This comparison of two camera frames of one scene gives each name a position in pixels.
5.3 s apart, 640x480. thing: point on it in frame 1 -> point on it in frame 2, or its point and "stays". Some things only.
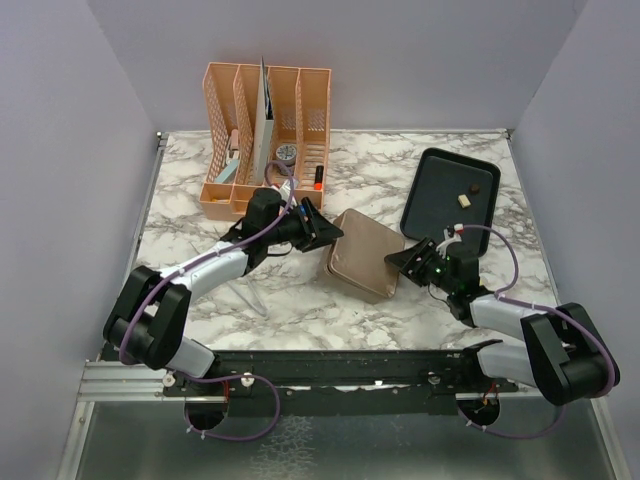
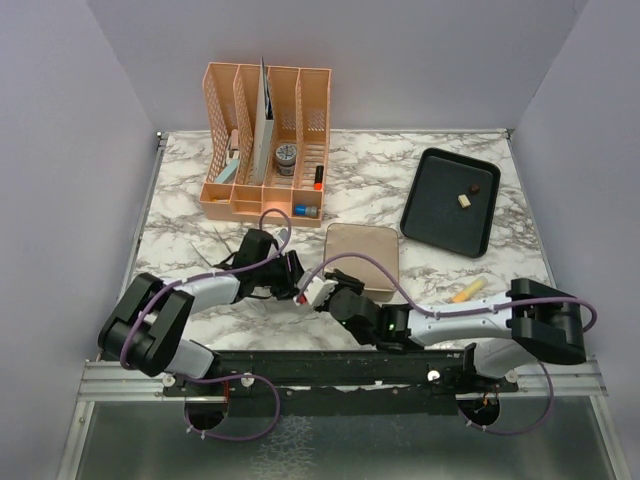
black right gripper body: (432, 270) -> (345, 282)
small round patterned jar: (286, 153) stays
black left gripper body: (303, 234) -> (278, 276)
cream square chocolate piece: (464, 200) stays
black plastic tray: (444, 189) stays
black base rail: (341, 382) stays
